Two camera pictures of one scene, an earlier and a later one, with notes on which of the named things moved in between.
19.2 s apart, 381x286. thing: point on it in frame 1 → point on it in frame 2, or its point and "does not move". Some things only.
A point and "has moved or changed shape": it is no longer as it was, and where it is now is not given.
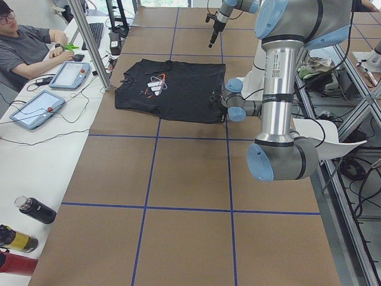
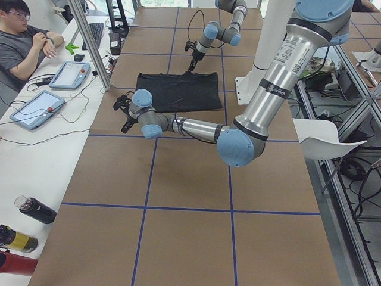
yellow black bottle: (15, 240) does not move
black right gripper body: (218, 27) → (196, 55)
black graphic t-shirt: (173, 90) has moved or changed shape
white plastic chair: (324, 134) does not move
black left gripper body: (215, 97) → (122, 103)
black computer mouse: (78, 57) does not move
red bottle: (14, 263) does not move
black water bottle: (35, 209) does not move
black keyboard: (96, 30) does not move
